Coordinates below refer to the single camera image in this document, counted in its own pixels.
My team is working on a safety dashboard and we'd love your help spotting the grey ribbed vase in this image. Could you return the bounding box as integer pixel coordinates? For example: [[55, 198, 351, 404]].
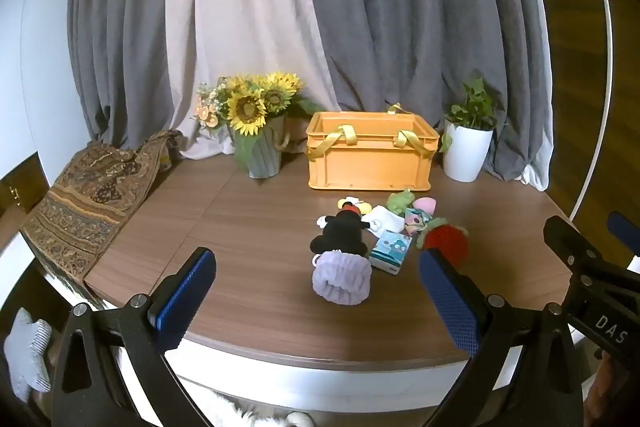
[[227, 114, 292, 180]]

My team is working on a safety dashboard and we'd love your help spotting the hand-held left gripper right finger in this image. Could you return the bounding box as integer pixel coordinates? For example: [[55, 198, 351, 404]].
[[418, 248, 586, 427]]

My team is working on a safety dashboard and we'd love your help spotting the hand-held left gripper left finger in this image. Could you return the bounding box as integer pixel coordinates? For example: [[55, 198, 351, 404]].
[[50, 247, 218, 427]]

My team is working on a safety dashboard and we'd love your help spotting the peach flower bunch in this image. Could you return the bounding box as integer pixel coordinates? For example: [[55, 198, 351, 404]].
[[194, 82, 227, 138]]

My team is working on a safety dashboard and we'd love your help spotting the orange plastic crate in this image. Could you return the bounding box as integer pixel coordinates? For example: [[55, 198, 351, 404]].
[[306, 103, 441, 192]]

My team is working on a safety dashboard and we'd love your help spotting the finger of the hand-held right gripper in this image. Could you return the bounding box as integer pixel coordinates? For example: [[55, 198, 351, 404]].
[[544, 215, 602, 279], [607, 212, 640, 258]]

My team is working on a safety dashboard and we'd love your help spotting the red knitted strawberry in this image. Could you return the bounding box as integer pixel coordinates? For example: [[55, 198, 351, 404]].
[[415, 217, 470, 264]]

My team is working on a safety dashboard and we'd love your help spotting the person's right hand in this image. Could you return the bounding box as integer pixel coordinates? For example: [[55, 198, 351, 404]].
[[586, 349, 640, 420]]

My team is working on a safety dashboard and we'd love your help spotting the green frog plush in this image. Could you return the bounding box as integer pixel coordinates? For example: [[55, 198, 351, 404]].
[[386, 188, 417, 216]]

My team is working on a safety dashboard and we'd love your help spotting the brown patterned cloth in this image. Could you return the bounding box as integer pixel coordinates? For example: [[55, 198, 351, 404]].
[[22, 130, 186, 281]]

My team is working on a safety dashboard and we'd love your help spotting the purple fluffy wristband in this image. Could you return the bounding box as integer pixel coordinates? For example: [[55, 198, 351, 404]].
[[310, 249, 374, 307]]

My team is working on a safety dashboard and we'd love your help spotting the white curved rail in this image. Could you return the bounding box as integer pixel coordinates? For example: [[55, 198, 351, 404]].
[[567, 0, 616, 221]]

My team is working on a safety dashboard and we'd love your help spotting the pale pink curtain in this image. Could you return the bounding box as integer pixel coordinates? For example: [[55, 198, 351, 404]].
[[164, 0, 343, 160]]

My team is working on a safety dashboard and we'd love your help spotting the green potted plant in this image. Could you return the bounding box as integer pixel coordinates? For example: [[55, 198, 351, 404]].
[[438, 78, 502, 154]]

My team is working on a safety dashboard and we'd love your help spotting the white plant pot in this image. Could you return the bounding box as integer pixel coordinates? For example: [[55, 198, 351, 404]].
[[442, 119, 494, 183]]

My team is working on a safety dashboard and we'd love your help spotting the white cloth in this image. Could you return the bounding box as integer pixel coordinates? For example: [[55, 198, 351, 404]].
[[361, 204, 405, 236]]

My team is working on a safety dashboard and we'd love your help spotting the white furry cushion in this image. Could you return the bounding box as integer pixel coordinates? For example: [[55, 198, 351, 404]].
[[204, 388, 317, 427]]

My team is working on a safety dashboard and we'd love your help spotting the white curtain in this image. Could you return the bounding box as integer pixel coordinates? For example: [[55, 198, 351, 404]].
[[519, 156, 549, 192]]

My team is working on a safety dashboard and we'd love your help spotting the blue tissue pack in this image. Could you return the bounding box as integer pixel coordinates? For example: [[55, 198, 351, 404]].
[[369, 229, 414, 277]]

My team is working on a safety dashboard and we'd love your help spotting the grey curtain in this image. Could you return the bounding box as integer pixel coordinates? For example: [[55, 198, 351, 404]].
[[66, 0, 201, 148], [299, 0, 551, 188]]

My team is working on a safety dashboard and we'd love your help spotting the sunflower bouquet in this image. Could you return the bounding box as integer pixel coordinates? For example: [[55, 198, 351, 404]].
[[220, 71, 327, 174]]

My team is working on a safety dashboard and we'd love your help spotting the black mouse plush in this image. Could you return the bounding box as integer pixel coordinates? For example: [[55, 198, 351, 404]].
[[309, 196, 374, 257]]

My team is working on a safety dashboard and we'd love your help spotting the grey star cushion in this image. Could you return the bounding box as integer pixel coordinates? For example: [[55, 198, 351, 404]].
[[3, 307, 54, 401]]

